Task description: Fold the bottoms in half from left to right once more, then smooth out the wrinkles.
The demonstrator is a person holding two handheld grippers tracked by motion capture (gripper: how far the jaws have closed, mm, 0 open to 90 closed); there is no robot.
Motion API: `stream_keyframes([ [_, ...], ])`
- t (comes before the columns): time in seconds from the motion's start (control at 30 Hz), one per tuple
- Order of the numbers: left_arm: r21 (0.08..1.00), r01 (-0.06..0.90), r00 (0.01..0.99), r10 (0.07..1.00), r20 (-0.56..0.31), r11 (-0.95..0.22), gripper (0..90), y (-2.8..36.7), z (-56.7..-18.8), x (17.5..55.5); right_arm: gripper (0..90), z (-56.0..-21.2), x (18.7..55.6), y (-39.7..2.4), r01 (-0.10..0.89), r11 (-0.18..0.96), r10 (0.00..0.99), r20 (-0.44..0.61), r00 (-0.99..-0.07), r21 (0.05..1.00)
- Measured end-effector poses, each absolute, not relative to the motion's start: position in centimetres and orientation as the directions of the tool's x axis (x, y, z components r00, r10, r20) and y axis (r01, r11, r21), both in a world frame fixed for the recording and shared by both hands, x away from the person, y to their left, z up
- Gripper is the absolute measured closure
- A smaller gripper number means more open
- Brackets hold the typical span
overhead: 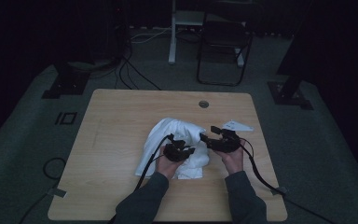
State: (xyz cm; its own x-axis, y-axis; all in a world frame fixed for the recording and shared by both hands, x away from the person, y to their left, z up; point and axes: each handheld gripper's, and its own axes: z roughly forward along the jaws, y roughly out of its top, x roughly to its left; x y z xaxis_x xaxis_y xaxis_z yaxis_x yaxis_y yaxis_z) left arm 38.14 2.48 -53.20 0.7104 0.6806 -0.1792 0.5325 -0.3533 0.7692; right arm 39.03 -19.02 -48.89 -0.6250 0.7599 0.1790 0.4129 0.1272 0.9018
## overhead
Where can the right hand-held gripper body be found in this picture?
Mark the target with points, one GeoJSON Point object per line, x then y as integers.
{"type": "Point", "coordinates": [227, 144]}

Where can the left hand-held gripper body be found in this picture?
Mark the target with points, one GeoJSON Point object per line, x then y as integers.
{"type": "Point", "coordinates": [174, 152]}

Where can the white skirt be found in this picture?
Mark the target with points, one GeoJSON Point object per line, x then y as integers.
{"type": "Point", "coordinates": [174, 127]}

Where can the person's left hand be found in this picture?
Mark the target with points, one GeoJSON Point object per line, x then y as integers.
{"type": "Point", "coordinates": [166, 168]}

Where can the person's right hand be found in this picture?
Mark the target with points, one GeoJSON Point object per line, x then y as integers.
{"type": "Point", "coordinates": [234, 161]}

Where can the grey tape piece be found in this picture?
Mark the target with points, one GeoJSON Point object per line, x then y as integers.
{"type": "Point", "coordinates": [57, 193]}
{"type": "Point", "coordinates": [278, 190]}

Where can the black stand base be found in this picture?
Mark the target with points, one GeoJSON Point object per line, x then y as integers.
{"type": "Point", "coordinates": [66, 84]}
{"type": "Point", "coordinates": [289, 93]}

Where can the black folding chair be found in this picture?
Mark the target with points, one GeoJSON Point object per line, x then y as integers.
{"type": "Point", "coordinates": [223, 34]}

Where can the white metal stand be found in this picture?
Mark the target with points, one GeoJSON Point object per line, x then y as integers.
{"type": "Point", "coordinates": [172, 40]}

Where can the dark equipment box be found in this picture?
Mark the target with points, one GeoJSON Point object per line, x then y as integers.
{"type": "Point", "coordinates": [118, 28]}

